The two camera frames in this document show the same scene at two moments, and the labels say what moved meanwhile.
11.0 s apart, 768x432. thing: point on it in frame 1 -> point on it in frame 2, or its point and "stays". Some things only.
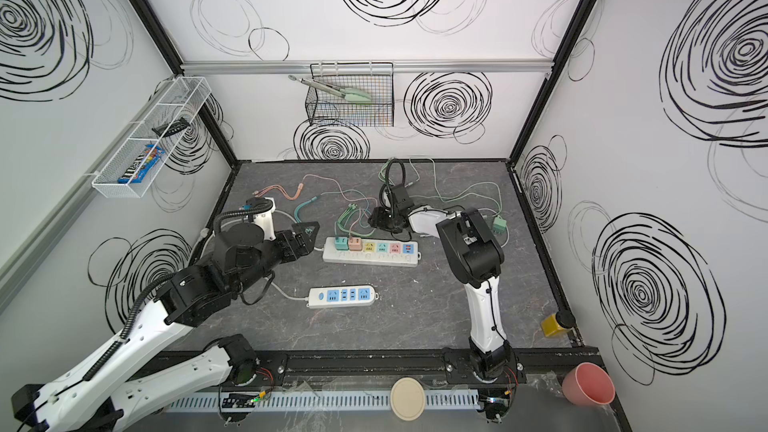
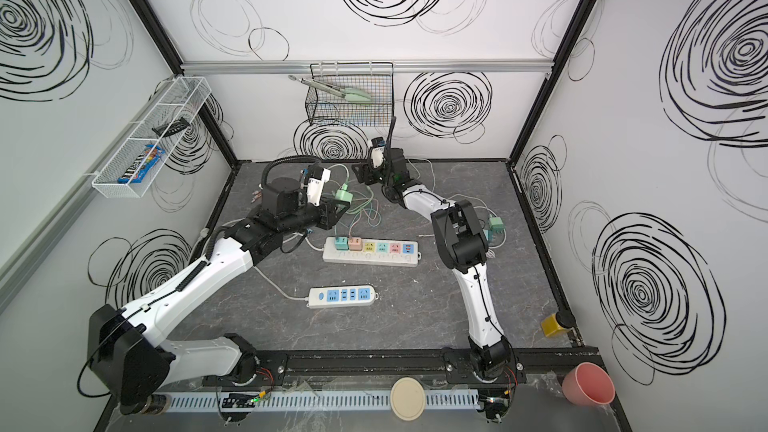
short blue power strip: [332, 296] stays
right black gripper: [393, 213] -> [372, 173]
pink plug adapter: [355, 243] stays
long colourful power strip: [375, 252] stays
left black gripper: [294, 240] -> [330, 212]
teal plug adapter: [341, 243] stays
